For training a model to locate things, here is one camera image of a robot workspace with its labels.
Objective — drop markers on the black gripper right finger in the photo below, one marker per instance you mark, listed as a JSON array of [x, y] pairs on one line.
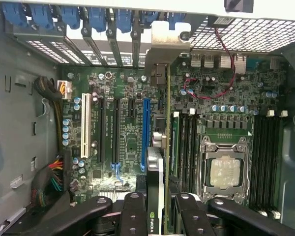
[[191, 218]]

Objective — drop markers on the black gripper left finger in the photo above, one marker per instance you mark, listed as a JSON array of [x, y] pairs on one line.
[[134, 216]]

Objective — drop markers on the installed CPU with paste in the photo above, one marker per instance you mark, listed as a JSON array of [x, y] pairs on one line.
[[225, 174]]

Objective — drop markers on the black RAM slot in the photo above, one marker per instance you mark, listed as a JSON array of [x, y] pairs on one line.
[[196, 147], [270, 159], [183, 147], [263, 159], [256, 159], [277, 159], [189, 147]]

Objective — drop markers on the installed green RAM stick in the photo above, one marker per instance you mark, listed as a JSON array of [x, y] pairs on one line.
[[175, 142]]

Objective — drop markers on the green motherboard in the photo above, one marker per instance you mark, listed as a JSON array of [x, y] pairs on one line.
[[127, 132]]

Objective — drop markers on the blue expansion slot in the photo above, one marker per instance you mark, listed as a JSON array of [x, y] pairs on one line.
[[146, 127]]

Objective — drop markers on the long black expansion slot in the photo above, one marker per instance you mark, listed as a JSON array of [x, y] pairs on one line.
[[116, 127], [102, 127]]

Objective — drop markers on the white expansion slot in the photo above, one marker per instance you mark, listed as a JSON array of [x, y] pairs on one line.
[[85, 123]]

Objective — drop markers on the short black expansion slot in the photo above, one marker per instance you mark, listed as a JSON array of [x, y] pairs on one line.
[[132, 108]]

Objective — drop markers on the white power connector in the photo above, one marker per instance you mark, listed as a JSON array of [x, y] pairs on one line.
[[65, 89]]

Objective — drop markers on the blue card retention clip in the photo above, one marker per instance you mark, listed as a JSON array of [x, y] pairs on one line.
[[13, 14], [173, 23], [147, 18], [70, 17], [96, 19], [124, 20], [41, 16]]

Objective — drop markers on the metal CPU socket frame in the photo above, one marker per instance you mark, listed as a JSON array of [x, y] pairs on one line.
[[204, 169]]

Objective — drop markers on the black intrusion switch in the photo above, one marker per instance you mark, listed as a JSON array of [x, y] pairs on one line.
[[220, 21]]

